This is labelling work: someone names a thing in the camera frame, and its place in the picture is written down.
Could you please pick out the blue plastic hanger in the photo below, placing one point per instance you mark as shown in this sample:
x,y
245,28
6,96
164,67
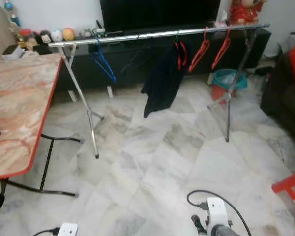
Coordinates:
x,y
104,68

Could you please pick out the red plastic stool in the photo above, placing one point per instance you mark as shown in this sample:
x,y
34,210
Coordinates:
x,y
290,184

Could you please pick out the teal bin bag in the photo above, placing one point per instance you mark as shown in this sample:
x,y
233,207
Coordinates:
x,y
233,78

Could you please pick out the silver metal clothes rack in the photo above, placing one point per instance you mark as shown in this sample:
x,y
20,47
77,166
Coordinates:
x,y
157,34

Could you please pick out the green plastic hanger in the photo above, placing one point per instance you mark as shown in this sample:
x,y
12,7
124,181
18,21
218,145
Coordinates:
x,y
177,37

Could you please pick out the marble table red edge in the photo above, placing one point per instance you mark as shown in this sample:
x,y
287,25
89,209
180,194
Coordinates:
x,y
19,108

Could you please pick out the red lidded jar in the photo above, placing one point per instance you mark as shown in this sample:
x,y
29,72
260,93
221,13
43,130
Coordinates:
x,y
24,39

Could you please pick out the black white round plush toy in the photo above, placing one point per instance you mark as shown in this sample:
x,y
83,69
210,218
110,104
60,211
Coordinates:
x,y
45,37

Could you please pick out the dark brown fabric sofa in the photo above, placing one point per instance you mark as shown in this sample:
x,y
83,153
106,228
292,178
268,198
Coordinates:
x,y
280,98

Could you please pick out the white blue round plush toy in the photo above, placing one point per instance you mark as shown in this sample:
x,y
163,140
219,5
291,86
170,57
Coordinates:
x,y
56,35

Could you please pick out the small white box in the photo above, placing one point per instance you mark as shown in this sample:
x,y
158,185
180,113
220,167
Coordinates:
x,y
12,51

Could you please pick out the black flat television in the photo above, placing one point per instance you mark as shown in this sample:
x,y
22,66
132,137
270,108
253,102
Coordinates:
x,y
160,14

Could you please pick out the red laughing Buddha statue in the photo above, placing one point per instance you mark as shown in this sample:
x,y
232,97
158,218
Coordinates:
x,y
247,11

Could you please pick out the light wood cabinet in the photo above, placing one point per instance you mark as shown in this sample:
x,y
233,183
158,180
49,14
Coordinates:
x,y
1,29

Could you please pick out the navy polo shirt red trim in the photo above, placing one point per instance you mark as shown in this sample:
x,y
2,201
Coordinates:
x,y
162,83

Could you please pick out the red waste bin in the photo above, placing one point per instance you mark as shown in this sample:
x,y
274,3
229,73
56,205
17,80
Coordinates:
x,y
220,94

